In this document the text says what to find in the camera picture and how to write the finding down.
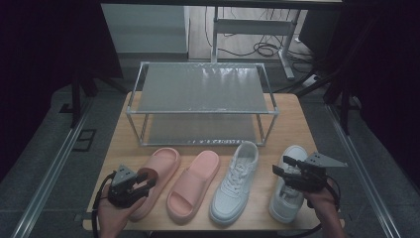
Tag dark box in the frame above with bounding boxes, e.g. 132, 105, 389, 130
298, 9, 335, 61

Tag person's left hand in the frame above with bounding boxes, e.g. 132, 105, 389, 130
97, 192, 147, 232

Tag grey table bracket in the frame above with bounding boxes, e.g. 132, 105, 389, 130
73, 212, 92, 223

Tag grey floor rail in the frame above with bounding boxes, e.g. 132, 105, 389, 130
9, 98, 94, 238
325, 103, 402, 238

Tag white desk frame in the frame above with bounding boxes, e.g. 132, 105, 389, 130
211, 6, 302, 81

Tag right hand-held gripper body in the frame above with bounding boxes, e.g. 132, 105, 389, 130
285, 151, 349, 193

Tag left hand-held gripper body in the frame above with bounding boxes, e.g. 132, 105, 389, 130
107, 164, 149, 209

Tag pink slipper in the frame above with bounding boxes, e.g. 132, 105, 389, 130
166, 150, 221, 226
128, 147, 182, 222

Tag black metal stand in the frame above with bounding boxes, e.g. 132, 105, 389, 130
273, 65, 365, 137
58, 65, 130, 130

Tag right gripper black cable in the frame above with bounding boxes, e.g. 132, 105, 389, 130
276, 178, 342, 238

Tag white power strip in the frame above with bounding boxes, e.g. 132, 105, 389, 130
301, 73, 322, 88

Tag white cabinet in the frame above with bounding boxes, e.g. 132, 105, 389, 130
100, 3, 191, 56

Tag dark curtain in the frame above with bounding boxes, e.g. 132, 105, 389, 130
330, 0, 420, 191
0, 0, 124, 181

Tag black floor cables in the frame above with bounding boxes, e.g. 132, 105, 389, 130
204, 6, 315, 63

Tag person's right hand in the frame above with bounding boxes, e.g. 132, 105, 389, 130
303, 184, 336, 216

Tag metal shoe rack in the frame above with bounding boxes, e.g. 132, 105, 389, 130
125, 60, 280, 148

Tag white sneaker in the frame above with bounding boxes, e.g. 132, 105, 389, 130
208, 141, 260, 227
268, 144, 310, 224

